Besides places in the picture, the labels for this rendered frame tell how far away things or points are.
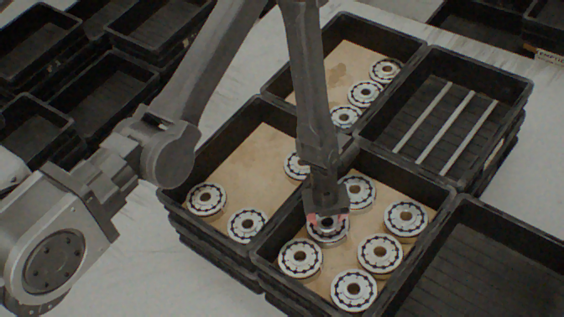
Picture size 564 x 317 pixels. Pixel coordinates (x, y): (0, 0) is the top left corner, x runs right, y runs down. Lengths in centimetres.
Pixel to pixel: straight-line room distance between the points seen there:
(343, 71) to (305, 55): 74
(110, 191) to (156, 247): 88
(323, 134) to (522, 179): 73
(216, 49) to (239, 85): 112
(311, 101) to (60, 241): 54
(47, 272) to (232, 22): 42
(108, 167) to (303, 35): 42
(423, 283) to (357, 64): 72
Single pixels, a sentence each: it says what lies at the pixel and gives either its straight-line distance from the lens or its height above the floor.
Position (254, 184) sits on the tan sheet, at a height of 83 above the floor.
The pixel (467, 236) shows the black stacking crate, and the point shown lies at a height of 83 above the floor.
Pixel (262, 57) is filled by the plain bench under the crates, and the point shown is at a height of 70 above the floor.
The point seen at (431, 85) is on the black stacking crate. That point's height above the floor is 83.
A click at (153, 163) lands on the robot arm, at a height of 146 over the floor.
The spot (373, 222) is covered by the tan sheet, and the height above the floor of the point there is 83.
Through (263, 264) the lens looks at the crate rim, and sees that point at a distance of 132.
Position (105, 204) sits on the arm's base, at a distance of 81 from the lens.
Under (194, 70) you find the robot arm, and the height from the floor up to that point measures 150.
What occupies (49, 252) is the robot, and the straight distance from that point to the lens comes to 79.
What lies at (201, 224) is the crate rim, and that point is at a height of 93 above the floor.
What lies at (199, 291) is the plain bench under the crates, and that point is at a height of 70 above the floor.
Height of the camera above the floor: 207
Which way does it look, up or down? 51 degrees down
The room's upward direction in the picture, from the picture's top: 11 degrees counter-clockwise
